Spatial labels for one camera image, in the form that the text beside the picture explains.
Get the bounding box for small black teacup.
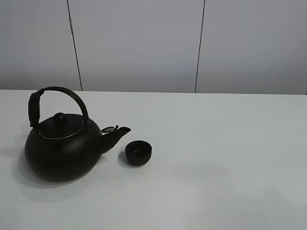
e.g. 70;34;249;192
125;140;152;166

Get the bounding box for black round teapot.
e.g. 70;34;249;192
24;86;131;182

